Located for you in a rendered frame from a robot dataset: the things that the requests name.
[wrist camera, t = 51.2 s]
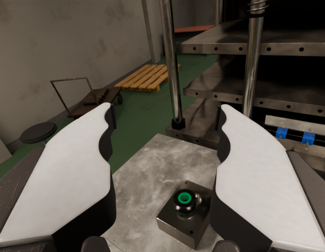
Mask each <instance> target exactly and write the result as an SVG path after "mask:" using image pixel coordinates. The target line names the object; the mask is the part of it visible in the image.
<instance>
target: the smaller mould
mask: <svg viewBox="0 0 325 252"><path fill-rule="evenodd" d="M181 189H188V190H191V191H193V192H194V194H195V196H196V208H195V210H194V211H192V212H191V213H187V214H184V213H180V212H178V211H177V210H176V208H175V205H174V195H175V193H176V192H177V191H179V190H181ZM212 192H213V190H211V189H209V188H206V187H204V186H201V185H199V184H196V183H194V182H191V181H189V180H186V179H183V181H182V182H181V183H180V185H179V186H178V188H177V189H176V190H175V192H174V193H173V194H172V196H171V197H170V199H169V200H168V201H167V203H166V204H165V205H164V207H163V208H162V210H161V211H160V212H159V214H158V215H157V216H156V221H157V225H158V228H159V229H160V230H162V231H163V232H165V233H167V234H168V235H170V236H172V237H173V238H175V239H177V240H178V241H180V242H182V243H183V244H185V245H186V246H188V247H190V248H191V249H193V250H196V249H197V247H198V245H199V243H200V241H201V239H202V237H203V235H204V233H205V231H206V229H207V227H208V225H209V223H210V220H209V215H210V206H211V197H212Z"/></svg>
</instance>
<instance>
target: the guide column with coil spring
mask: <svg viewBox="0 0 325 252"><path fill-rule="evenodd" d="M258 1H262V0H251V3H253V2H258ZM266 4H267V2H263V3H259V4H255V5H251V6H250V10H251V9H256V8H260V7H264V6H266ZM265 12H266V8H265V9H262V10H257V11H252V12H250V14H260V13H265ZM264 21H265V16H264V17H256V18H249V27H248V38H247V50H246V62H245V74H244V85H243V97H242V109H241V113H242V114H243V115H245V116H246V117H248V118H249V119H251V120H253V112H254V104H255V95H256V87H257V79H258V71H259V62H260V54H261V46H262V38H263V29H264Z"/></svg>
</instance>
